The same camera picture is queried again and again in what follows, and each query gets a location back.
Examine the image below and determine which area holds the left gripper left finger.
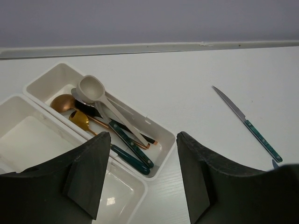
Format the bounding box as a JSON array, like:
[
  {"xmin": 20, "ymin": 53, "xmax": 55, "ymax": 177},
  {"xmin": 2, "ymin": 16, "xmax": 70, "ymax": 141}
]
[{"xmin": 0, "ymin": 132, "xmax": 111, "ymax": 224}]

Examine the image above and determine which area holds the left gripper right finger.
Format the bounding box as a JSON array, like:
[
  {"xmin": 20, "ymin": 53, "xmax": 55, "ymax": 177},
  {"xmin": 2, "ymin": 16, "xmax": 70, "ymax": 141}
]
[{"xmin": 177, "ymin": 132, "xmax": 299, "ymax": 224}]

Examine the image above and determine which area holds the gold spoon teal handle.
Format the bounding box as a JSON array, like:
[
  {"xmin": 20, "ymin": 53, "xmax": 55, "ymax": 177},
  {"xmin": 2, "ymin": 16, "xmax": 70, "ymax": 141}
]
[{"xmin": 69, "ymin": 111, "xmax": 150, "ymax": 175}]

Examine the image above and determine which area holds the black spoon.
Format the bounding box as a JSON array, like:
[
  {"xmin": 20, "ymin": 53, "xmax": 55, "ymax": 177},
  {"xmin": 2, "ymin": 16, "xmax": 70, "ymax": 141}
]
[{"xmin": 75, "ymin": 100, "xmax": 157, "ymax": 145}]

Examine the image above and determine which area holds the copper spoon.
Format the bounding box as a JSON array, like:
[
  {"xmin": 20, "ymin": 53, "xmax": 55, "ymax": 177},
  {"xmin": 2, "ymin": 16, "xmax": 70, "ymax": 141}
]
[{"xmin": 50, "ymin": 94, "xmax": 150, "ymax": 149}]

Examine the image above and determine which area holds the steel spoon teal handle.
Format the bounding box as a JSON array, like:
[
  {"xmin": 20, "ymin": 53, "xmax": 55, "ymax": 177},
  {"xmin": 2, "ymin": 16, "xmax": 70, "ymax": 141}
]
[{"xmin": 71, "ymin": 88, "xmax": 155, "ymax": 168}]

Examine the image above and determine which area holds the beige plastic spoon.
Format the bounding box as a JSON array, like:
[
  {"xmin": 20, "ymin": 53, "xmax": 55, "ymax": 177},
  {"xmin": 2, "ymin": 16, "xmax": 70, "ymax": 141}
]
[{"xmin": 76, "ymin": 75, "xmax": 148, "ymax": 146}]

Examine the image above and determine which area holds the blue plastic knife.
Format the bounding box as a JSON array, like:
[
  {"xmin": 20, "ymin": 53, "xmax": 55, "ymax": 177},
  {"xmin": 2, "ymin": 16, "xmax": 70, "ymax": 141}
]
[{"xmin": 272, "ymin": 160, "xmax": 279, "ymax": 169}]

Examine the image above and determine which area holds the white container left compartment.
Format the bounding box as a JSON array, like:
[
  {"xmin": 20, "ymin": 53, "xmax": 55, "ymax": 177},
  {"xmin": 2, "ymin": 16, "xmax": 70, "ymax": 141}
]
[{"xmin": 0, "ymin": 94, "xmax": 147, "ymax": 224}]

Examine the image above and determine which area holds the white container compartment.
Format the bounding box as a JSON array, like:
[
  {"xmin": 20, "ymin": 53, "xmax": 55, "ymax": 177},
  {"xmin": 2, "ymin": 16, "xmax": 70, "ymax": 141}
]
[
  {"xmin": 23, "ymin": 63, "xmax": 175, "ymax": 181},
  {"xmin": 0, "ymin": 94, "xmax": 147, "ymax": 224}
]

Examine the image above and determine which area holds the white container right compartment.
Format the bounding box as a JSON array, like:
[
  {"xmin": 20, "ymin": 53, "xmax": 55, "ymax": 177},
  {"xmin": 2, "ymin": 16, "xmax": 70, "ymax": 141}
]
[{"xmin": 23, "ymin": 63, "xmax": 175, "ymax": 181}]

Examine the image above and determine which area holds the steel knife teal handle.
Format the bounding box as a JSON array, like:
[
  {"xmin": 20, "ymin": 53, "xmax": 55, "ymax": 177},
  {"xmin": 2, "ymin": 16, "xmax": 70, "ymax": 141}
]
[{"xmin": 212, "ymin": 86, "xmax": 283, "ymax": 163}]

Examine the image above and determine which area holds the aluminium rail back edge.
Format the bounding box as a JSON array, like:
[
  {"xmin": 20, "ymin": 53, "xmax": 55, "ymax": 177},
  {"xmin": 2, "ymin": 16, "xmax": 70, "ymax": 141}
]
[{"xmin": 0, "ymin": 40, "xmax": 299, "ymax": 60}]

